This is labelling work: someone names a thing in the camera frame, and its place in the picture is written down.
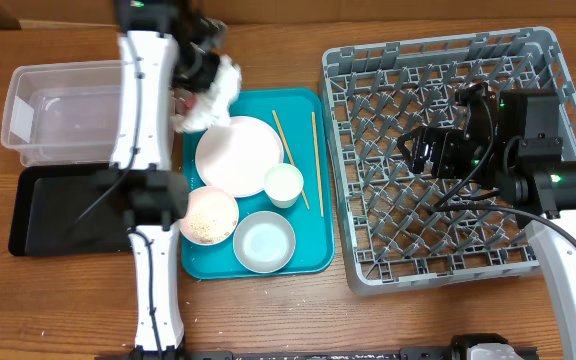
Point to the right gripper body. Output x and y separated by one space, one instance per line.
455 156

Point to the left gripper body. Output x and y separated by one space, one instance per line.
193 69

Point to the red foil snack wrapper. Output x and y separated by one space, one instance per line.
187 103

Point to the pale green plastic cup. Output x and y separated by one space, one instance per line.
283 184

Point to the small pink bowl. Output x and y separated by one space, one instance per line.
212 216

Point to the grey-blue bowl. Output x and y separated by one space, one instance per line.
264 242

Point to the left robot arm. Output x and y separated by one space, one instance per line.
164 45

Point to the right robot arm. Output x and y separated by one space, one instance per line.
509 157

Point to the grey dishwasher rack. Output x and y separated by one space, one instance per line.
374 93

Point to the left wooden chopstick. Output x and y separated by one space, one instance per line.
288 152

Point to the wooden chopstick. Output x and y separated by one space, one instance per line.
288 152
317 163

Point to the large white plate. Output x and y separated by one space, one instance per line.
235 158

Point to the teal serving tray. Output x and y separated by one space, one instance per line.
260 202

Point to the right wooden chopstick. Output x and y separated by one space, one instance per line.
317 163

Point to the clear plastic storage bin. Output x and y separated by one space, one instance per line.
63 113

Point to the black rectangular tray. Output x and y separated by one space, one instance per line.
48 201

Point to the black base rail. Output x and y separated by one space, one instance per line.
469 346

